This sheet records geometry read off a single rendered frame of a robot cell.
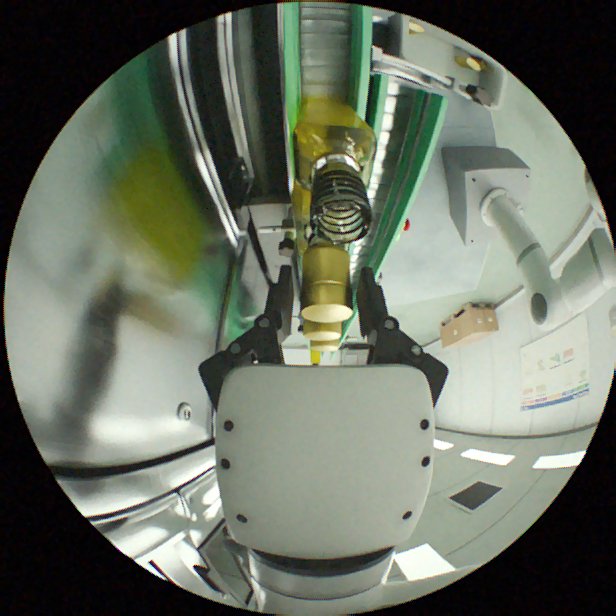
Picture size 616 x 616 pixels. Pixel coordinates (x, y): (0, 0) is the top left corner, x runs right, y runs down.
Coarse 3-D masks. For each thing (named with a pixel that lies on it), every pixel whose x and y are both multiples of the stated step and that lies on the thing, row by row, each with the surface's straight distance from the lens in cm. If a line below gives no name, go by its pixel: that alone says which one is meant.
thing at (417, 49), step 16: (400, 32) 43; (432, 32) 52; (400, 48) 41; (416, 48) 50; (432, 48) 52; (448, 48) 54; (464, 48) 55; (432, 64) 50; (448, 64) 52; (496, 64) 55; (464, 80) 54; (480, 80) 57; (496, 80) 54; (496, 96) 52
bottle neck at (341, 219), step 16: (320, 160) 13; (336, 160) 12; (352, 160) 13; (320, 176) 11; (336, 176) 10; (352, 176) 11; (320, 192) 10; (336, 192) 9; (352, 192) 9; (320, 208) 9; (336, 208) 9; (352, 208) 9; (368, 208) 9; (320, 224) 9; (336, 224) 11; (352, 224) 11; (368, 224) 9; (336, 240) 10; (352, 240) 10
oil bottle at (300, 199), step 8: (296, 184) 18; (296, 192) 17; (304, 192) 17; (296, 200) 17; (304, 200) 16; (296, 208) 17; (304, 208) 16; (296, 216) 17; (304, 216) 16; (296, 224) 17; (304, 224) 17; (296, 232) 18; (304, 232) 17; (304, 240) 18
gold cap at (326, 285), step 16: (304, 256) 14; (320, 256) 13; (336, 256) 14; (304, 272) 14; (320, 272) 13; (336, 272) 13; (304, 288) 13; (320, 288) 12; (336, 288) 12; (304, 304) 12; (320, 304) 12; (336, 304) 12; (352, 304) 13; (320, 320) 14; (336, 320) 14
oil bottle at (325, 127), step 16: (304, 112) 20; (320, 112) 20; (336, 112) 20; (352, 112) 21; (304, 128) 14; (320, 128) 14; (336, 128) 14; (352, 128) 14; (368, 128) 15; (304, 144) 13; (320, 144) 13; (336, 144) 13; (352, 144) 13; (368, 144) 14; (304, 160) 13; (368, 160) 14; (304, 176) 14; (368, 176) 14
